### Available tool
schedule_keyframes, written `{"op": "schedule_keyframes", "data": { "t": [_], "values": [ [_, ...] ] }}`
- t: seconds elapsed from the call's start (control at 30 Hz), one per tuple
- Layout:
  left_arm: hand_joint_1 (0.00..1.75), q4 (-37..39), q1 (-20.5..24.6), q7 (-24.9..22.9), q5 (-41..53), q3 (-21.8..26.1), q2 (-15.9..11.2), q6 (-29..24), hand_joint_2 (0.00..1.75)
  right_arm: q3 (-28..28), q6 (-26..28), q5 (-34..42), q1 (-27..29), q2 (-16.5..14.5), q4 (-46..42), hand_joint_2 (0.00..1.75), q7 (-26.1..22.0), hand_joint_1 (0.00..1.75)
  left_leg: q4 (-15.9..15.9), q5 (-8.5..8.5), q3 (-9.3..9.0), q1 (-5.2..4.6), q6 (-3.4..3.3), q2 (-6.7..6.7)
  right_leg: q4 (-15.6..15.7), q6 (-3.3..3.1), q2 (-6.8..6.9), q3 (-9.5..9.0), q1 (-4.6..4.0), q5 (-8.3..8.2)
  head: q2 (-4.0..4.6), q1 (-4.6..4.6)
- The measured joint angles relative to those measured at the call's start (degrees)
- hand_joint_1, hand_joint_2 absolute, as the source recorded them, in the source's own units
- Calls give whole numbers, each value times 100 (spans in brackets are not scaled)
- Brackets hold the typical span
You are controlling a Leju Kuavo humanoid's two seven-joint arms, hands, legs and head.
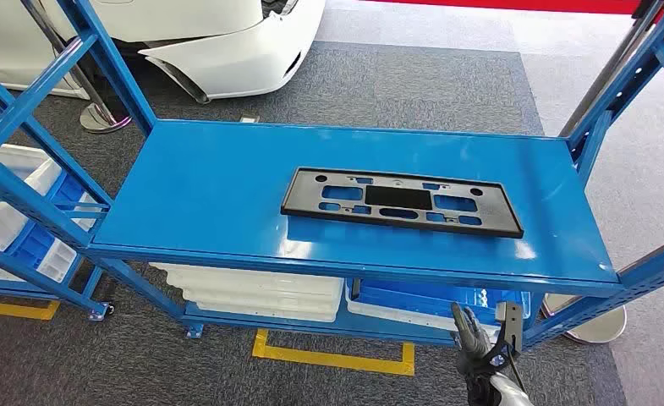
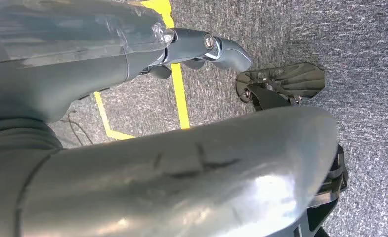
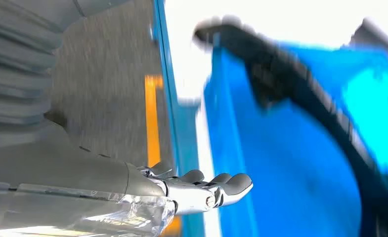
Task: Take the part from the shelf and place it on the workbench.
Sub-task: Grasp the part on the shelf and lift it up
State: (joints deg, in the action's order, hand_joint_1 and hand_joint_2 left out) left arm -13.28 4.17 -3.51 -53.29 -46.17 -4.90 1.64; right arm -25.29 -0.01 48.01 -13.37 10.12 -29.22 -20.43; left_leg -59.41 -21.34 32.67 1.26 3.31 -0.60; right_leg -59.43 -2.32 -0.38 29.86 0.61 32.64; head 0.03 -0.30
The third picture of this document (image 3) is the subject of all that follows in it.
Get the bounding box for yellow floor tape outline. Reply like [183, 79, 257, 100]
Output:
[144, 74, 182, 237]

